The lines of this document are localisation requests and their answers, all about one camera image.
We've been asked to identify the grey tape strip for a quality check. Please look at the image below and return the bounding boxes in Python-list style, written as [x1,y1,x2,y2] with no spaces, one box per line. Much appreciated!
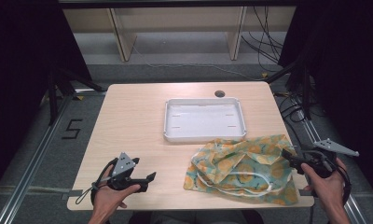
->
[60,189,84,201]

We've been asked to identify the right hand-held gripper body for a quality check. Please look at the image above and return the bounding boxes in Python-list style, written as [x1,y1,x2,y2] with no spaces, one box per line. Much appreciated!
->
[288,137,360,179]

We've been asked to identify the black metal stand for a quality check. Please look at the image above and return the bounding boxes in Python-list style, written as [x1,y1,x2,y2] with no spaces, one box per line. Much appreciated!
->
[47,65,107,126]
[264,54,313,121]

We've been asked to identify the white plastic tray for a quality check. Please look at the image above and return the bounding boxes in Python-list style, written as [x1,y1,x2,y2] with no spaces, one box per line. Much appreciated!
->
[162,97,248,144]

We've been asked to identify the bundle of black hanging cables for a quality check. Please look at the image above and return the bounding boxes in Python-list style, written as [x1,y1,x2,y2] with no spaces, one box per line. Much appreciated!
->
[240,6,285,73]

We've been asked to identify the beige wooden desk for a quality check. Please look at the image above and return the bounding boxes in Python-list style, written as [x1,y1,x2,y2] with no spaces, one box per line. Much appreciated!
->
[58,0,298,63]

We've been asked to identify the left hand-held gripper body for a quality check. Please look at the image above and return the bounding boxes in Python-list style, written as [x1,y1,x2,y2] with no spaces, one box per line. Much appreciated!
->
[107,151,150,192]

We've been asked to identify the person's left hand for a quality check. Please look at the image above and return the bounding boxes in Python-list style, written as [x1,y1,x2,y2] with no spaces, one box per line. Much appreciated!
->
[92,166,143,217]

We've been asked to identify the black floor cables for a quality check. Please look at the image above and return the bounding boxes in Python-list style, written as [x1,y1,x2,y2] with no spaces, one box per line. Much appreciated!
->
[276,91,311,150]

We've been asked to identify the orange patterned drawstring cloth bag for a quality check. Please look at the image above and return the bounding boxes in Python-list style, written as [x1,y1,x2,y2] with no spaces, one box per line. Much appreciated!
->
[183,133,300,206]

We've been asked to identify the person's right hand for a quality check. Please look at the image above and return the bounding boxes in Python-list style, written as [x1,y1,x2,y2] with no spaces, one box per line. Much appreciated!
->
[300,157,348,204]

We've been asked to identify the black curtain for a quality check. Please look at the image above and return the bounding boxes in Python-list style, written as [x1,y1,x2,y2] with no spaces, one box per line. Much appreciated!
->
[0,0,93,199]
[277,0,373,200]

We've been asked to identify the metal floor rail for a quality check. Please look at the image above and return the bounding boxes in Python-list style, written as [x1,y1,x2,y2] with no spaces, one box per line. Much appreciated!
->
[295,108,369,224]
[0,92,75,224]

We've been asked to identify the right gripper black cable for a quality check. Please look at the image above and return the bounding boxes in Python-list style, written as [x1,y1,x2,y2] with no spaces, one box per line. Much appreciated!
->
[328,152,353,207]

